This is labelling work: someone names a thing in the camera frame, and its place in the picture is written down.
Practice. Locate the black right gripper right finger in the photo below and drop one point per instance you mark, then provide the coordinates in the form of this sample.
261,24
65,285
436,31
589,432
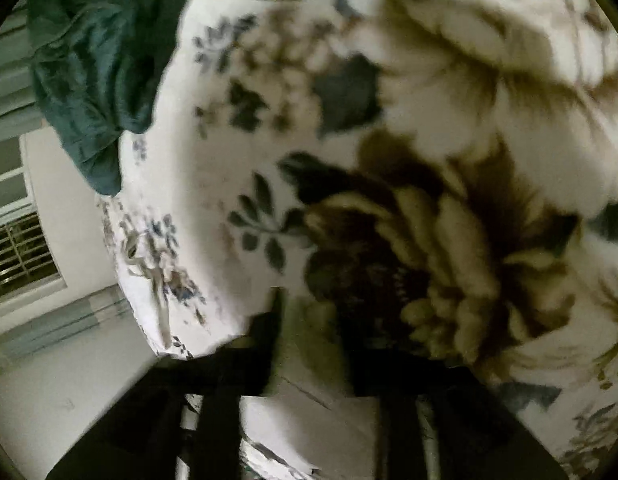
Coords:
435,420

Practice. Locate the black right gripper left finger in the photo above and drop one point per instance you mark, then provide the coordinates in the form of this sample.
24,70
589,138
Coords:
181,411

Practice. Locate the barred window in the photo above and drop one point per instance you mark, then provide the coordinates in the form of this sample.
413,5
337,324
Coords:
28,270

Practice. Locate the floral bed cover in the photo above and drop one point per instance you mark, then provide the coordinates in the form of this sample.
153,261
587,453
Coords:
435,179

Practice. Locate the dark green fleece blanket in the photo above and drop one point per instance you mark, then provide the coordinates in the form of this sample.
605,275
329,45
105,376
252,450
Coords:
96,66

